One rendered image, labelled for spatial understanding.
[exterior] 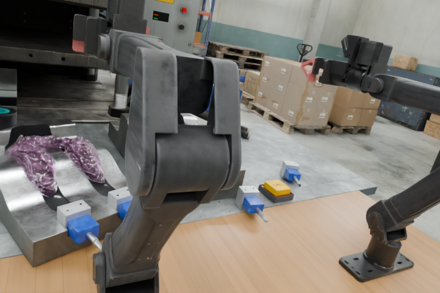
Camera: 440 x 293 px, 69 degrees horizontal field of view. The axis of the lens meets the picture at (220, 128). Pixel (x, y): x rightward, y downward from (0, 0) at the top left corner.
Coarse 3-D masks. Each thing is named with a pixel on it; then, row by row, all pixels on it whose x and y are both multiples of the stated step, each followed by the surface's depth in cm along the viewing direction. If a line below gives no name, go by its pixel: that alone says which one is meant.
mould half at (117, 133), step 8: (120, 120) 107; (184, 120) 112; (192, 120) 114; (112, 128) 115; (120, 128) 107; (112, 136) 115; (120, 136) 107; (120, 144) 107; (120, 152) 107; (240, 176) 93; (240, 184) 94; (224, 192) 92; (232, 192) 93
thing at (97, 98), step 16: (32, 80) 176; (48, 80) 182; (64, 80) 190; (80, 80) 196; (32, 96) 151; (48, 96) 156; (64, 96) 160; (80, 96) 166; (96, 96) 171; (112, 96) 177; (32, 112) 131; (64, 112) 139; (80, 112) 142; (96, 112) 147
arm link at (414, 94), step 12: (384, 84) 74; (396, 84) 71; (408, 84) 70; (420, 84) 68; (372, 96) 76; (384, 96) 74; (396, 96) 71; (408, 96) 70; (420, 96) 67; (432, 96) 65; (420, 108) 68; (432, 108) 65
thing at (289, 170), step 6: (288, 162) 115; (294, 162) 116; (282, 168) 116; (288, 168) 113; (294, 168) 113; (282, 174) 115; (288, 174) 110; (294, 174) 110; (300, 174) 110; (288, 180) 110; (294, 180) 108
